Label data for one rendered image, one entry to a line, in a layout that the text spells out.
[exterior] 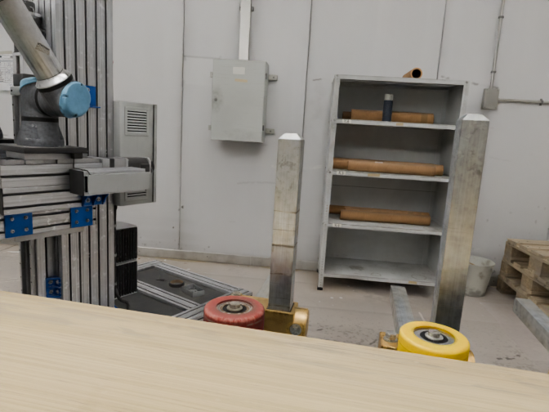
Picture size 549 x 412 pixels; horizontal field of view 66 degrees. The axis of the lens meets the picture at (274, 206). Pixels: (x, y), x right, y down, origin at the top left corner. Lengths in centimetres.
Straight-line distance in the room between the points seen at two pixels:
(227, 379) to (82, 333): 19
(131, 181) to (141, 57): 217
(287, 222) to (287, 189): 5
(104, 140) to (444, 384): 176
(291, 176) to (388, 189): 291
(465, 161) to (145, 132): 165
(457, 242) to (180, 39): 325
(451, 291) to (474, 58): 313
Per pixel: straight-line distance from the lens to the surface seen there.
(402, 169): 311
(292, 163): 62
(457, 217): 64
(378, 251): 361
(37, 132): 167
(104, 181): 165
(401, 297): 91
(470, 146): 63
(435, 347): 53
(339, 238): 355
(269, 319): 68
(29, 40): 153
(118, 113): 200
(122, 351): 49
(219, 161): 354
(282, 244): 65
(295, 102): 346
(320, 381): 44
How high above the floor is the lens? 114
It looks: 10 degrees down
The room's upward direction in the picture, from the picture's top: 3 degrees clockwise
